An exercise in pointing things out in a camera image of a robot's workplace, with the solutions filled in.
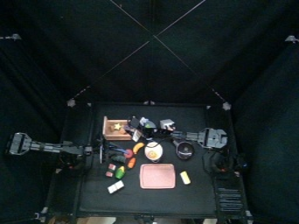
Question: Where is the wooden toy toolbox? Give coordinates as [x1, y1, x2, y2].
[101, 115, 133, 142]

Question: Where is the blue toy tool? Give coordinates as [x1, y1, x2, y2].
[106, 142, 124, 151]

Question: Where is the orange toy carrot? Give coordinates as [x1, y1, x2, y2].
[125, 157, 137, 170]

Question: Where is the yellow toy banana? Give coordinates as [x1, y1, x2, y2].
[132, 142, 145, 155]

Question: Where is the toy corn with green husk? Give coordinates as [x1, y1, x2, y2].
[114, 165, 126, 180]

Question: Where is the white toy knife block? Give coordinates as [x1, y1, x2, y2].
[160, 118, 176, 132]

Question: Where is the grey toy frying pan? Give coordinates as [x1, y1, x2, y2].
[170, 138, 196, 161]

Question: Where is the white toy pot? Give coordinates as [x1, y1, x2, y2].
[144, 141, 164, 164]

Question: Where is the white rectangular block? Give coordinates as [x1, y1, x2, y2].
[106, 179, 126, 194]

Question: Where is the pink plastic tray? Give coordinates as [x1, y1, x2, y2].
[138, 163, 177, 190]

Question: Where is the yellow toy block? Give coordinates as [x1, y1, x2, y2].
[178, 171, 192, 186]

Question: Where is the white text label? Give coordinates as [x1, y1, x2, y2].
[216, 186, 242, 214]

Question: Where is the thin diagonal brace wire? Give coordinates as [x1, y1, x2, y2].
[107, 0, 228, 103]
[69, 0, 206, 102]

